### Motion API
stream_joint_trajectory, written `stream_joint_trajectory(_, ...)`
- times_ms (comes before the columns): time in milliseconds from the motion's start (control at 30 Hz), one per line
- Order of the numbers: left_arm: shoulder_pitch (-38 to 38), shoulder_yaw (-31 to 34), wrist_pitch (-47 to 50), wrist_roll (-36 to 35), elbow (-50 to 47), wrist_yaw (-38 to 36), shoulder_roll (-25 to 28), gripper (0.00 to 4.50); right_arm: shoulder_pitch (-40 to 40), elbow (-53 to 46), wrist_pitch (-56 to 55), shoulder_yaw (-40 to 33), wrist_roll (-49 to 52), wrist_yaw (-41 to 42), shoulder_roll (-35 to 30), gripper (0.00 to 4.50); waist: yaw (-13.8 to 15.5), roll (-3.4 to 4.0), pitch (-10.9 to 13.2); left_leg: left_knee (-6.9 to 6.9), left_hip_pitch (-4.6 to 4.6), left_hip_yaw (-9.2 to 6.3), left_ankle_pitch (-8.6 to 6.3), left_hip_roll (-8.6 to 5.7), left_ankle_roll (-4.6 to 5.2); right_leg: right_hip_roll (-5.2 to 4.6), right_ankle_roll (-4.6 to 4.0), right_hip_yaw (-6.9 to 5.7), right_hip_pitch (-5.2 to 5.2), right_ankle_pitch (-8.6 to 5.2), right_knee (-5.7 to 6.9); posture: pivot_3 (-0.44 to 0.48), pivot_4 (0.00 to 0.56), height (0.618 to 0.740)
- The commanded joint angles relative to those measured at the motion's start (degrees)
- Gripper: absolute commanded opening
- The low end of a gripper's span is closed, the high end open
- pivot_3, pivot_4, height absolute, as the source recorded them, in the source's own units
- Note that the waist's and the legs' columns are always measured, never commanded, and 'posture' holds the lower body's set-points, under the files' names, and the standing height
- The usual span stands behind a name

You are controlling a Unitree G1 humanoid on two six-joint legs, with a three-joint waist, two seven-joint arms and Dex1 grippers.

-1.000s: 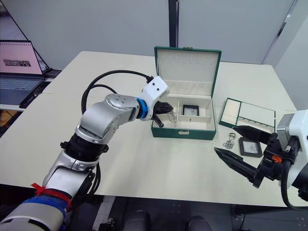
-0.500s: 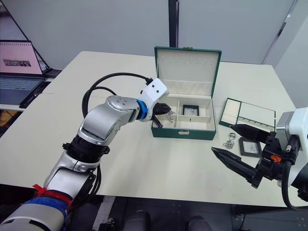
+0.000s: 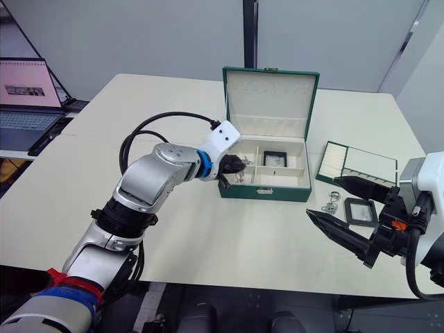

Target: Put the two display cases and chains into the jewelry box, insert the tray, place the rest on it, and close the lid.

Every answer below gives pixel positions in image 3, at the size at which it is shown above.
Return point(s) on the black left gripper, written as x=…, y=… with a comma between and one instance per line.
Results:
x=231, y=164

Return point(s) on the open grey laptop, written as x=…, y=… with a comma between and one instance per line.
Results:
x=24, y=104

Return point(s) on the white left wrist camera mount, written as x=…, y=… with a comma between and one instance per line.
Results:
x=222, y=137

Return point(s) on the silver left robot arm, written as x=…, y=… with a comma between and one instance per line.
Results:
x=142, y=180

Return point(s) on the green jewelry tray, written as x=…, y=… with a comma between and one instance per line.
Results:
x=364, y=161

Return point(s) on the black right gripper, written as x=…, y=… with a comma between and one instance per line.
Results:
x=388, y=225

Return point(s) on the flat black device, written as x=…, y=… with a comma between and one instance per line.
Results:
x=50, y=136

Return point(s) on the dark rounded shape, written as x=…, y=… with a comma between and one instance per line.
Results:
x=284, y=322
x=199, y=317

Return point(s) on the dark vertical pillar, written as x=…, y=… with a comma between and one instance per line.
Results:
x=251, y=34

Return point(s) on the green jewelry box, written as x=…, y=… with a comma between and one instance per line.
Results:
x=270, y=100

